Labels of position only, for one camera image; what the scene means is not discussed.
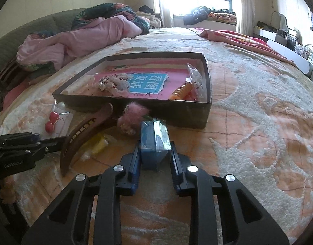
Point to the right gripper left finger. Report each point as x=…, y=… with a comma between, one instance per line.
x=88, y=207

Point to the clear bag with earrings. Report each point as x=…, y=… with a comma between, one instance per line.
x=196, y=80

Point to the dark floral duvet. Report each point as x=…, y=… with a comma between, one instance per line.
x=108, y=10

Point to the left white curtain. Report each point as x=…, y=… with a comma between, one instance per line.
x=163, y=8

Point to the green quilted headboard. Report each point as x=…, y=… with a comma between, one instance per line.
x=56, y=23

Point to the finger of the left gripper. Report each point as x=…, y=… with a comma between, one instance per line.
x=19, y=138
x=50, y=145

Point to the striped dark pillow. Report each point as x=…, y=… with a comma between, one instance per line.
x=12, y=74

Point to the red pink blanket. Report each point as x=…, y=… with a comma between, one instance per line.
x=242, y=41

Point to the brown banana hair clip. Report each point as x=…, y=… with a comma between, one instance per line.
x=83, y=132

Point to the pink quilt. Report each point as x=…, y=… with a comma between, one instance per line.
x=62, y=48

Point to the yellow item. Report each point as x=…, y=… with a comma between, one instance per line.
x=96, y=145

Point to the cream peach bedspread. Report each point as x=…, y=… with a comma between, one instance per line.
x=260, y=128

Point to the white curtain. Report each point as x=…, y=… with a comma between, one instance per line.
x=163, y=8
x=246, y=17

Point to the right white curtain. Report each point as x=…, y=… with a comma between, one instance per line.
x=246, y=17

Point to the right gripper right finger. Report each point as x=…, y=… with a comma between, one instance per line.
x=223, y=210

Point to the pile of dark clothes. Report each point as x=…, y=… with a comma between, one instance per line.
x=197, y=15

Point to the small blue box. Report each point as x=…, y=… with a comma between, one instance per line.
x=154, y=143

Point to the dark cardboard tray box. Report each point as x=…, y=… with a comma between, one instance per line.
x=161, y=83

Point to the person left hand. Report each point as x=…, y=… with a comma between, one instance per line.
x=7, y=192

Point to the red cherry earrings bag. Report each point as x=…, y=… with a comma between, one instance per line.
x=58, y=121

